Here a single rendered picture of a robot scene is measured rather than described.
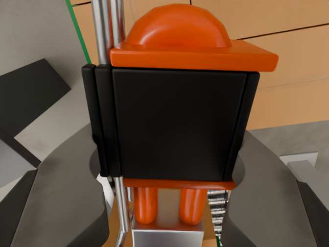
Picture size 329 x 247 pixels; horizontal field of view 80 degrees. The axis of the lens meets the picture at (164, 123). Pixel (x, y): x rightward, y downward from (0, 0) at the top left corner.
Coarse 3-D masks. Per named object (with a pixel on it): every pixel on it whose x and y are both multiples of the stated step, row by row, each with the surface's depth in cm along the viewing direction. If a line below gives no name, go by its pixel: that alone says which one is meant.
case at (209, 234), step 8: (128, 200) 84; (208, 200) 77; (112, 208) 83; (208, 208) 73; (112, 216) 79; (208, 216) 71; (112, 224) 76; (208, 224) 68; (112, 232) 73; (128, 232) 72; (208, 232) 66; (112, 240) 70; (128, 240) 69; (208, 240) 64
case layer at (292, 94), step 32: (128, 0) 66; (160, 0) 66; (192, 0) 65; (224, 0) 65; (256, 0) 65; (288, 0) 65; (320, 0) 65; (128, 32) 71; (256, 32) 70; (288, 32) 70; (320, 32) 69; (96, 64) 77; (288, 64) 75; (320, 64) 75; (256, 96) 82; (288, 96) 82; (320, 96) 81; (256, 128) 90
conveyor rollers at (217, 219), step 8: (208, 192) 111; (216, 192) 110; (224, 192) 110; (216, 200) 115; (224, 200) 114; (216, 208) 120; (224, 208) 119; (216, 216) 125; (216, 224) 130; (216, 232) 134
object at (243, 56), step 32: (128, 64) 9; (160, 64) 9; (192, 64) 9; (224, 64) 9; (256, 64) 9; (128, 96) 9; (160, 96) 9; (192, 96) 9; (224, 96) 9; (128, 128) 10; (160, 128) 10; (192, 128) 10; (224, 128) 10; (128, 160) 11; (160, 160) 11; (192, 160) 11; (224, 160) 11
